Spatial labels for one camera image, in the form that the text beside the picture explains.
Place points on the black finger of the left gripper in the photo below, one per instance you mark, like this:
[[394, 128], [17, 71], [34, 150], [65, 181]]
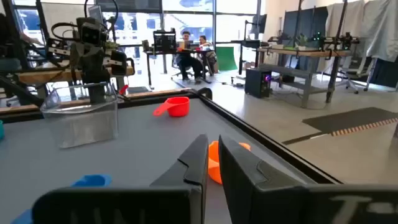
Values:
[[116, 62], [77, 62]]

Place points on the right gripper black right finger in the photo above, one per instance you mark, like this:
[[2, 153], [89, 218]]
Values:
[[248, 186]]

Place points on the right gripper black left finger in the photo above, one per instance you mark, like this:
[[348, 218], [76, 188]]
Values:
[[186, 174]]

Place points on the orange measuring cup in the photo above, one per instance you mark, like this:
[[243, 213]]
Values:
[[214, 165]]

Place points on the red measuring cup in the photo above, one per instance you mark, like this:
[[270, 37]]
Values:
[[178, 107]]

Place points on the blue measuring cup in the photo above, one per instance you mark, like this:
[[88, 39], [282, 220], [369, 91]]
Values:
[[93, 180]]

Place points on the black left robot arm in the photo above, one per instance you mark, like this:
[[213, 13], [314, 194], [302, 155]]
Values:
[[97, 93]]

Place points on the clear plastic basket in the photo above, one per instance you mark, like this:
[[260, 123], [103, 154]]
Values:
[[81, 130]]

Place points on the wooden bench top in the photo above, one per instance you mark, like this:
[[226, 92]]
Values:
[[46, 76]]

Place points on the black desk monitor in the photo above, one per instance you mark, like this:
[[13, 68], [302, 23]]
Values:
[[164, 42]]

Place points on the black computer tower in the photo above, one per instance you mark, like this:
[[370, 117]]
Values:
[[256, 82]]

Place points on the green panel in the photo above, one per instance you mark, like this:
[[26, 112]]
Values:
[[226, 59]]

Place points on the black striped floor mat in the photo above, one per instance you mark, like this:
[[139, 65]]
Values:
[[348, 119]]

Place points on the black metal pole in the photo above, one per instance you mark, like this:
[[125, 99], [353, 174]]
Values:
[[334, 71]]

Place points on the wood-topped metal workbench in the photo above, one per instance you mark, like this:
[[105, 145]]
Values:
[[308, 53]]

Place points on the black monitor on stand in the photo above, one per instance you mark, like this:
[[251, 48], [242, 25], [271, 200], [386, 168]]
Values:
[[262, 23]]

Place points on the small green potted plant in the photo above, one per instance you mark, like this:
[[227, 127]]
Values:
[[301, 42]]

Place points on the white office chair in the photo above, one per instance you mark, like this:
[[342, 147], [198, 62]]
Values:
[[354, 70]]

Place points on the black partition panel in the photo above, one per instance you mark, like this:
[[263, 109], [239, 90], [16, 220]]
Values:
[[304, 25]]

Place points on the black lab equipment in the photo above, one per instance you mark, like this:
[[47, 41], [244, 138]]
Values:
[[339, 40]]

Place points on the white hanging cloth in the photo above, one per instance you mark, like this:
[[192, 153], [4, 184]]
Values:
[[379, 31]]

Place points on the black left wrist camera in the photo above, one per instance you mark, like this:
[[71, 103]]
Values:
[[90, 34]]

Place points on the black table edge rail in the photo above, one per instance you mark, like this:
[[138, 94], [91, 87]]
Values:
[[264, 141]]

